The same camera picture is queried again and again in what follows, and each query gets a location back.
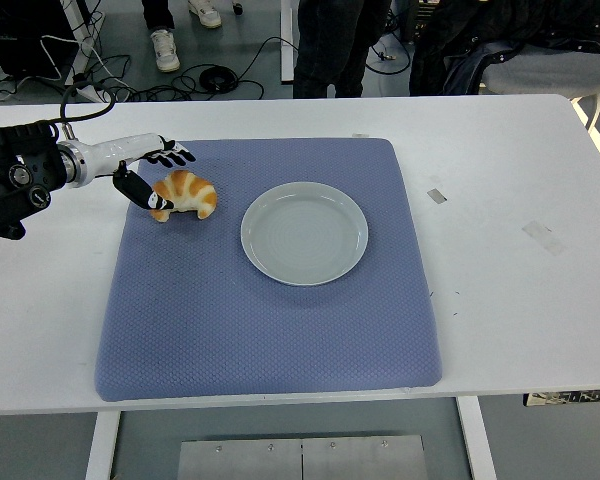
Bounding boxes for dark jacket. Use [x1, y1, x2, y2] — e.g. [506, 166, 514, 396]
[408, 0, 600, 97]

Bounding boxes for blue quilted mat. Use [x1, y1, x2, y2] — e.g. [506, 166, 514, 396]
[93, 137, 443, 404]

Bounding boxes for white stand frame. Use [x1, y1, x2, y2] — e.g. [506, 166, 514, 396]
[59, 0, 106, 87]

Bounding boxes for grey padded chair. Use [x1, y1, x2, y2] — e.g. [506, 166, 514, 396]
[478, 41, 600, 134]

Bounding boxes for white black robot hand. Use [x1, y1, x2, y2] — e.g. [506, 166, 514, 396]
[78, 132, 198, 212]

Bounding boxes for white upright post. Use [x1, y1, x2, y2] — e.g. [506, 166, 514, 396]
[279, 0, 297, 84]

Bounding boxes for person with white shoes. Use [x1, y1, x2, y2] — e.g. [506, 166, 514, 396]
[139, 0, 223, 74]

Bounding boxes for white table leg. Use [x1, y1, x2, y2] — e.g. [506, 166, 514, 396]
[455, 394, 498, 480]
[84, 410, 122, 480]

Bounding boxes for orange white croissant bread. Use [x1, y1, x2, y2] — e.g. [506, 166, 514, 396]
[148, 169, 219, 223]

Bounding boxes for black cable coil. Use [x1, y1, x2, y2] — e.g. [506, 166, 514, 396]
[172, 63, 264, 101]

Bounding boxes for grey round plate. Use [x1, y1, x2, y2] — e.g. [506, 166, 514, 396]
[239, 180, 370, 288]

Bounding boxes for dark equipment rack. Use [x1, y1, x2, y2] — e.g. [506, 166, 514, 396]
[398, 0, 432, 44]

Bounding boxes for black white printed sticker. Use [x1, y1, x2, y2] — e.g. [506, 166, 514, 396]
[523, 388, 600, 408]

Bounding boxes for white power strip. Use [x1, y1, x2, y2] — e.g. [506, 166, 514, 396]
[72, 79, 117, 105]

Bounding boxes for black equipment box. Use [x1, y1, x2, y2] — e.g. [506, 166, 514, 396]
[0, 0, 81, 81]

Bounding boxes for black floor cable with plug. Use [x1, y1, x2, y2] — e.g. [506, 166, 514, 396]
[369, 4, 412, 77]

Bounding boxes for person in dark trousers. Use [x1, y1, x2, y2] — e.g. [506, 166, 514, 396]
[292, 0, 394, 100]

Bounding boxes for large clear tape patch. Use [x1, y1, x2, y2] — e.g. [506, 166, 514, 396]
[520, 219, 567, 257]

